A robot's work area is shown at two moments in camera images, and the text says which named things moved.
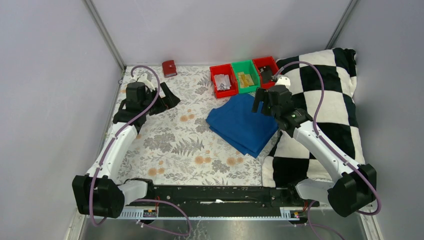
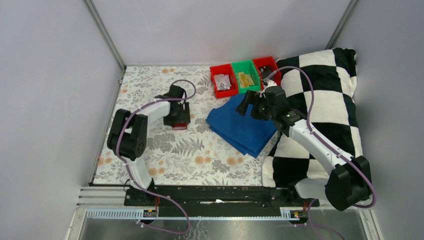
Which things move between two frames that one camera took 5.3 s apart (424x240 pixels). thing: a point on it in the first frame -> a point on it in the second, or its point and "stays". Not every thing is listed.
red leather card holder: (169, 68) -> (179, 126)
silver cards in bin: (222, 82) stays
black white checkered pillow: (322, 84) stays
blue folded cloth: (234, 121) stays
